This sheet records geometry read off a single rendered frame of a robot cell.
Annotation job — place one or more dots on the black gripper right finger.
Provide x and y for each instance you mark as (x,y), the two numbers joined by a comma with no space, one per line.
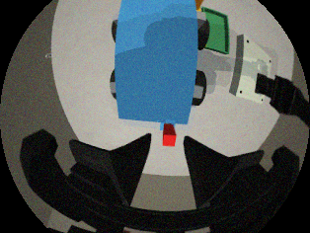
(210,171)

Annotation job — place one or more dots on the red-headed metal pin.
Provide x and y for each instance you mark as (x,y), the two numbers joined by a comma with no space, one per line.
(169,135)

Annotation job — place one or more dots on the green tray floor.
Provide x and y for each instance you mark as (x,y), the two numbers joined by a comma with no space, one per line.
(217,31)

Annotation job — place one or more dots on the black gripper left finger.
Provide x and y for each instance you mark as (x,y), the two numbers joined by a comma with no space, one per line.
(124,165)

